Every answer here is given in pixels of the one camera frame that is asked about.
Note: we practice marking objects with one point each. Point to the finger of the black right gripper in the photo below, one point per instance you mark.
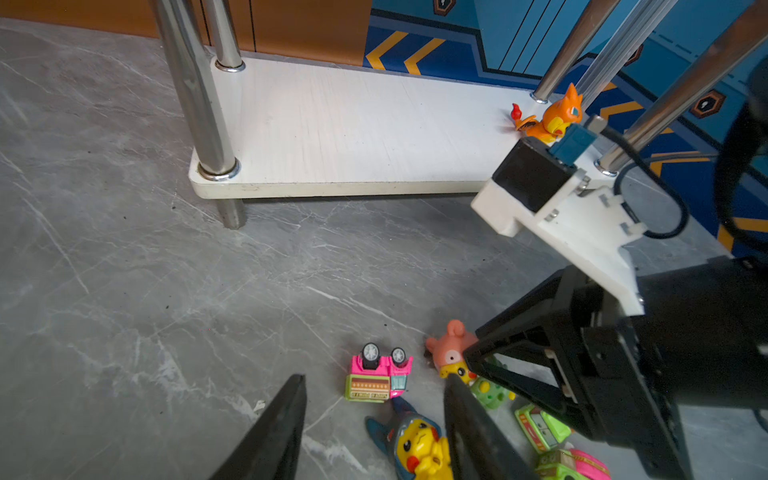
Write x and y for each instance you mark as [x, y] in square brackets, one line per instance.
[532, 330]
[545, 389]

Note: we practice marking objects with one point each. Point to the pink green toy figure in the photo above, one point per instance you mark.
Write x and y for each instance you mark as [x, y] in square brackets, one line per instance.
[447, 355]

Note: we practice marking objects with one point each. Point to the yellow pikachu toy figure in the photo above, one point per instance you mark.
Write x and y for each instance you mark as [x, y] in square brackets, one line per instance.
[413, 443]

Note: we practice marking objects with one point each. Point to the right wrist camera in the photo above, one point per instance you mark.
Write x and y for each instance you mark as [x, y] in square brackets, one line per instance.
[573, 209]

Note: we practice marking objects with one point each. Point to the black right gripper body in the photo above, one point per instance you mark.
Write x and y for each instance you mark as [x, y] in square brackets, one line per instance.
[701, 340]

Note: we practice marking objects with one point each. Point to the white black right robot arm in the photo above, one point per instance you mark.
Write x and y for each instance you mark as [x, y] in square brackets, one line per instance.
[746, 138]

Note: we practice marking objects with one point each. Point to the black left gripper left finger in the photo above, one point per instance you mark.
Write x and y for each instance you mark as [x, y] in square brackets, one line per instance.
[271, 448]

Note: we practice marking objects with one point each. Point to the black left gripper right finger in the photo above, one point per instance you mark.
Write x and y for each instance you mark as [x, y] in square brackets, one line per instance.
[478, 448]

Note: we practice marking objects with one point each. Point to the orange dragon toy figure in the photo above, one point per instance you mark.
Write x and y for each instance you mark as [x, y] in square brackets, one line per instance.
[556, 119]

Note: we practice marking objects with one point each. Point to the white two-tier shelf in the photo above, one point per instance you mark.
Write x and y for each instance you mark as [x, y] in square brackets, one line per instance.
[418, 110]

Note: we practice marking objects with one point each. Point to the orange green toy truck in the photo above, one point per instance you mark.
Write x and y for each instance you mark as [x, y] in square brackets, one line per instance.
[542, 430]

